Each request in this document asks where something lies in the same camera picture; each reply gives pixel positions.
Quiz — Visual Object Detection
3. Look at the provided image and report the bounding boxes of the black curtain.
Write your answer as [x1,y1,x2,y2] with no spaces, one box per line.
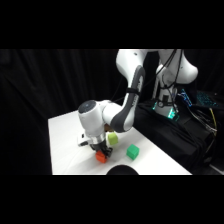
[0,49,224,176]

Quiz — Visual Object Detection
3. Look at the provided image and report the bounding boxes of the dark green cube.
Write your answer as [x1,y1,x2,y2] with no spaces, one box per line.
[126,143,140,161]

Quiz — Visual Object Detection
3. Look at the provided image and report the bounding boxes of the black draped robot stand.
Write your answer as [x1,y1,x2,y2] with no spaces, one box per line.
[129,99,224,176]

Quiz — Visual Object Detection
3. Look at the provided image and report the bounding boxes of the red cube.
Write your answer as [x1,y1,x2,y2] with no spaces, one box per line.
[95,151,108,164]

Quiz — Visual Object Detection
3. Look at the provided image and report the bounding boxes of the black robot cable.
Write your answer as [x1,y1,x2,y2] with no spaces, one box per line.
[156,49,186,113]

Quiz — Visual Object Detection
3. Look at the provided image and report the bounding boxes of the yellow cable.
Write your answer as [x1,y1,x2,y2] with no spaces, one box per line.
[207,107,219,137]

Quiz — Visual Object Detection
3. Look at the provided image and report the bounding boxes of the black round object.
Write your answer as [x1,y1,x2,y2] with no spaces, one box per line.
[105,164,140,176]

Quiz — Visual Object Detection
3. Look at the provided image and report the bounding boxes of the light green cube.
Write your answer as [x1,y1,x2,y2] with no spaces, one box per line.
[106,131,120,147]

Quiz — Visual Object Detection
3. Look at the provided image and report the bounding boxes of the black gripper silver coupling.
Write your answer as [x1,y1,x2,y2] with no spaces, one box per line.
[89,134,114,159]

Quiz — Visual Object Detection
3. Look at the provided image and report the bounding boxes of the blue lit keyboard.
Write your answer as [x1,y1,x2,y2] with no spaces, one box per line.
[195,90,220,108]

